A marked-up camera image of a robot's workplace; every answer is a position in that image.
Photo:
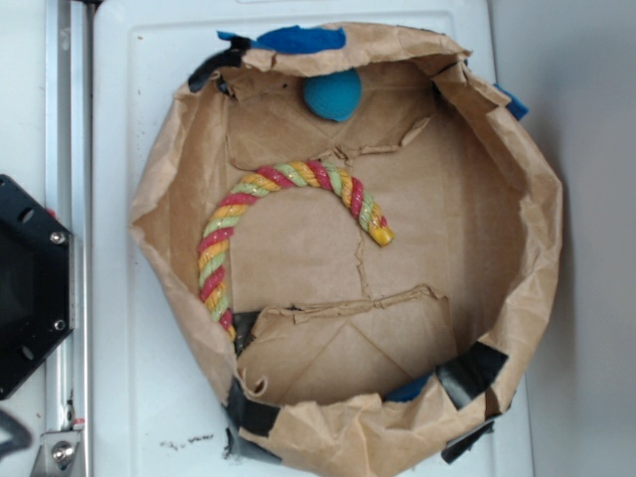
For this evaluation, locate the aluminium rail frame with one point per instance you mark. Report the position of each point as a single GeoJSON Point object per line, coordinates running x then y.
{"type": "Point", "coordinates": [68, 141]}

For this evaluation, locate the metal corner bracket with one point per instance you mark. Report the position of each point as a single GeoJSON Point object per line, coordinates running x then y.
{"type": "Point", "coordinates": [60, 455]}

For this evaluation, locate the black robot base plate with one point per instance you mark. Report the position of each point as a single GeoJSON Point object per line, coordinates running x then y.
{"type": "Point", "coordinates": [35, 285]}

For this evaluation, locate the brown paper bag bin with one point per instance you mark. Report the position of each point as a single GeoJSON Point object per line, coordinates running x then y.
{"type": "Point", "coordinates": [382, 282]}

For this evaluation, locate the blue ball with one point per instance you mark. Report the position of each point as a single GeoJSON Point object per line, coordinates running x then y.
{"type": "Point", "coordinates": [335, 96]}

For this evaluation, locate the white plastic tray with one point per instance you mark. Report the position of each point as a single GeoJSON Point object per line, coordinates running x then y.
{"type": "Point", "coordinates": [152, 410]}

